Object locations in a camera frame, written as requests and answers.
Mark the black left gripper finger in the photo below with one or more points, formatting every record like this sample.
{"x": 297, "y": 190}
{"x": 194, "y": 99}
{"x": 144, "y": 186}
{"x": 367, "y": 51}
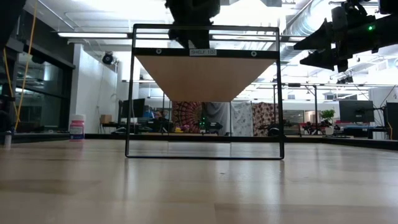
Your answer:
{"x": 200, "y": 39}
{"x": 178, "y": 35}

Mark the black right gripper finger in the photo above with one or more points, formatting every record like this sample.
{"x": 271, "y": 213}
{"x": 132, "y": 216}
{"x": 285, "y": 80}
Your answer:
{"x": 323, "y": 59}
{"x": 320, "y": 39}

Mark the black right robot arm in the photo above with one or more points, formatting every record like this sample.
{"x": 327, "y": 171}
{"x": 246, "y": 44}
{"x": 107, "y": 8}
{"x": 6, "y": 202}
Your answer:
{"x": 388, "y": 31}

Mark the black metal rack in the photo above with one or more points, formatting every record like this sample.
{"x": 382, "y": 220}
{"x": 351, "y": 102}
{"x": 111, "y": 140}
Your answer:
{"x": 315, "y": 109}

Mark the green potted plant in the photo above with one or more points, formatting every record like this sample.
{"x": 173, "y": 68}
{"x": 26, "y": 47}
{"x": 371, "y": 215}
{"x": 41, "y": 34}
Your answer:
{"x": 328, "y": 115}

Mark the black computer monitor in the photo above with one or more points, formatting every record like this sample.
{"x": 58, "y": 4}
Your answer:
{"x": 356, "y": 111}
{"x": 135, "y": 108}

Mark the grey hanging cloth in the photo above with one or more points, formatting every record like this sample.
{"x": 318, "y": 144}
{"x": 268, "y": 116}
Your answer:
{"x": 217, "y": 113}

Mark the red mandala tapestry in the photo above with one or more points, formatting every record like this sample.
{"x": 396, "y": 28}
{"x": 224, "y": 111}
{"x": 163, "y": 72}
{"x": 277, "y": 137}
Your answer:
{"x": 186, "y": 116}

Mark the red floral hanging cloth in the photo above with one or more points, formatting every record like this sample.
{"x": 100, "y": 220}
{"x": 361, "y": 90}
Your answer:
{"x": 265, "y": 118}

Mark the long ceiling light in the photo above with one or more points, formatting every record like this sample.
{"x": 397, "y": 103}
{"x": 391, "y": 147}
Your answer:
{"x": 93, "y": 35}

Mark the black robot with green light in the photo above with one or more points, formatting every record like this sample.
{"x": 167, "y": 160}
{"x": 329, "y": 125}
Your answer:
{"x": 209, "y": 125}

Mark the person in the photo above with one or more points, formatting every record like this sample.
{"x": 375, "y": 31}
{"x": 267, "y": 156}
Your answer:
{"x": 160, "y": 119}

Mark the white patterned hanging cloth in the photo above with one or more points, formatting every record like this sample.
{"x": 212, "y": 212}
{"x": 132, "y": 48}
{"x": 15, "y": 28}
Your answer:
{"x": 242, "y": 119}

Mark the brown cardboard box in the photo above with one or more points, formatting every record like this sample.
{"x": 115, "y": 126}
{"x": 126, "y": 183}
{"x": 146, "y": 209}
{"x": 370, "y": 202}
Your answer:
{"x": 106, "y": 119}

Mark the pink bottle with white cap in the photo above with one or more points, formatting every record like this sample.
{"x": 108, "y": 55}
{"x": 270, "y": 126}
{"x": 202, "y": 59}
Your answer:
{"x": 77, "y": 129}

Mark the silver ventilation duct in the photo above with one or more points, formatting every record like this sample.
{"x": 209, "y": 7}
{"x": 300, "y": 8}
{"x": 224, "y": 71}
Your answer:
{"x": 308, "y": 18}

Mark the wooden shelf with black frame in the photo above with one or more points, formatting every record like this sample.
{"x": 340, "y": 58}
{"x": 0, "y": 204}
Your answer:
{"x": 202, "y": 77}

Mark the black round wall camera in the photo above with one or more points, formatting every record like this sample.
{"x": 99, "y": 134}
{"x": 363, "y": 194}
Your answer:
{"x": 108, "y": 58}

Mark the black aluminium table frame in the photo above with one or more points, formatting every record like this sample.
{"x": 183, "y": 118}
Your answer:
{"x": 357, "y": 142}

